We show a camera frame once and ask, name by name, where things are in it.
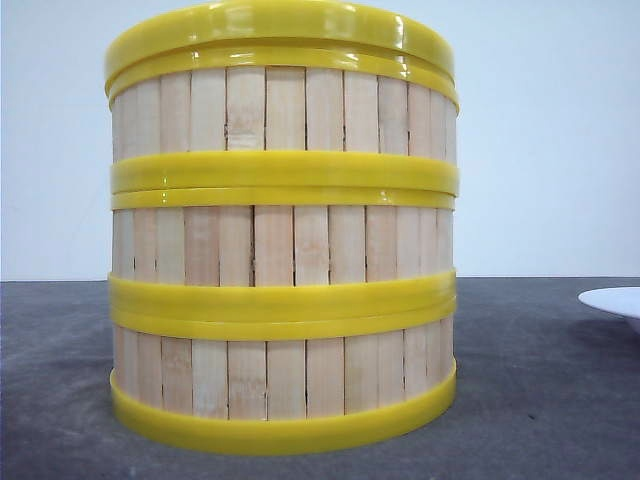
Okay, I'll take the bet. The yellow rimmed steamer lid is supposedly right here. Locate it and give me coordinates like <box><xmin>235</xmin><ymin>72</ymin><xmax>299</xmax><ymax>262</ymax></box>
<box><xmin>104</xmin><ymin>1</ymin><xmax>454</xmax><ymax>80</ymax></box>

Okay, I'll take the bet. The front bamboo steamer basket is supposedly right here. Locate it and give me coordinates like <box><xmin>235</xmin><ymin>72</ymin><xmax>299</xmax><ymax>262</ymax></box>
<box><xmin>110</xmin><ymin>272</ymin><xmax>456</xmax><ymax>455</ymax></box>

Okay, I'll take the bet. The white plate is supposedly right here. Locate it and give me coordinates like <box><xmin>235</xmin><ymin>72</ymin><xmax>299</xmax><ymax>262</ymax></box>
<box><xmin>578</xmin><ymin>286</ymin><xmax>640</xmax><ymax>320</ymax></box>

